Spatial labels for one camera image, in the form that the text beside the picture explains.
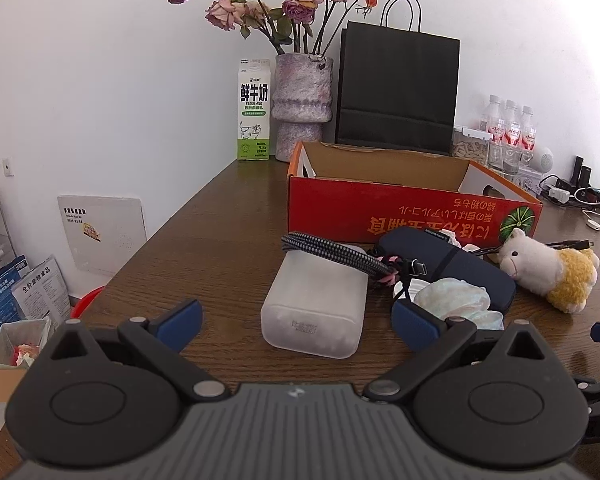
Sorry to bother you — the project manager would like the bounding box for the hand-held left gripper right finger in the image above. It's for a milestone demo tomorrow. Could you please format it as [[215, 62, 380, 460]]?
[[362, 299, 563, 403]]

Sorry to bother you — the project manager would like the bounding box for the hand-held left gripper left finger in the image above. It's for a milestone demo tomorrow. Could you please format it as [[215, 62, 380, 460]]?
[[50, 299, 231, 403]]

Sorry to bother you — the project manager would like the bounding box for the white plastic bag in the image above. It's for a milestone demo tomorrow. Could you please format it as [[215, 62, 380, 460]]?
[[412, 276, 506, 331]]

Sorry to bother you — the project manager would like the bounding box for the white and yellow plush toy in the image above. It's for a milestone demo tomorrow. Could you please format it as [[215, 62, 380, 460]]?
[[495, 227, 600, 314]]

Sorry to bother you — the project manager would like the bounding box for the translucent plastic container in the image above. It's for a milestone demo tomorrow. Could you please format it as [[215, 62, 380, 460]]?
[[260, 245, 370, 360]]

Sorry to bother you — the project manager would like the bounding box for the red cardboard box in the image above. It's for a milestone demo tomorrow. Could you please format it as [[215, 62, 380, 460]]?
[[286, 141, 544, 252]]

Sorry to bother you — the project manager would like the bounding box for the navy blue case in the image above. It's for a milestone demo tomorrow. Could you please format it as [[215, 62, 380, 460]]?
[[375, 226, 517, 313]]

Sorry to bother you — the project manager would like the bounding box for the red plastic basin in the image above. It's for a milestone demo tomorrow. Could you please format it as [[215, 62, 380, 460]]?
[[70, 285, 107, 318]]

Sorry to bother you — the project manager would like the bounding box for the white printed booklet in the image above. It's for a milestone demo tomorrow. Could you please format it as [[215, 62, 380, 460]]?
[[11, 255, 72, 322]]

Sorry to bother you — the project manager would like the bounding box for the black upright device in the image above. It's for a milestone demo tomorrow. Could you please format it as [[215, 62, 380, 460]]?
[[572, 156, 594, 189]]

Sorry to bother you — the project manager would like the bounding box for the small white printed box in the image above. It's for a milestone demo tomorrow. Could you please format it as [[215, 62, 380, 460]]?
[[510, 167, 547, 194]]

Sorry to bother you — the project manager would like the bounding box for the cardboard trash box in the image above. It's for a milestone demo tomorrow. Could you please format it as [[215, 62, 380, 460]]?
[[0, 316, 53, 403]]

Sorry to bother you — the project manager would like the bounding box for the blue booklet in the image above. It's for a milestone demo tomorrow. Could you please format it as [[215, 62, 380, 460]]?
[[0, 255, 31, 333]]

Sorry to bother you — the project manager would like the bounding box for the clear jar of seeds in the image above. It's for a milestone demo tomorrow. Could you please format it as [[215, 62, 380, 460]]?
[[450, 125, 491, 163]]

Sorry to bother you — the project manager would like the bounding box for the round white speaker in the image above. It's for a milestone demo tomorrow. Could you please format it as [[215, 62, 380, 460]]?
[[530, 146, 555, 173]]

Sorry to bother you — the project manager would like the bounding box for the clear drinking glass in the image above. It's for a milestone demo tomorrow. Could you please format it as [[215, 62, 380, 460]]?
[[487, 140, 524, 176]]

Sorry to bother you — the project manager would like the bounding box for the white green milk carton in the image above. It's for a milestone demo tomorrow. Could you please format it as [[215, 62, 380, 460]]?
[[236, 58, 273, 162]]

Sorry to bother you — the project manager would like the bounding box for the black paper bag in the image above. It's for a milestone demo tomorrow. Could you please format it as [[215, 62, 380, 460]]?
[[334, 0, 462, 157]]

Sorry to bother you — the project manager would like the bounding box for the purple textured vase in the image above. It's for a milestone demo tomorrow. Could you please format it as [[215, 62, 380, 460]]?
[[271, 52, 335, 163]]

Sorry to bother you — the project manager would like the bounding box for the white wall panel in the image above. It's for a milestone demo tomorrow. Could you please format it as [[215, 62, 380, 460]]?
[[57, 195, 147, 277]]

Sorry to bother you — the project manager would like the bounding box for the braided charging cable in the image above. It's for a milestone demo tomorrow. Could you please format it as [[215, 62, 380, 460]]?
[[281, 231, 406, 289]]

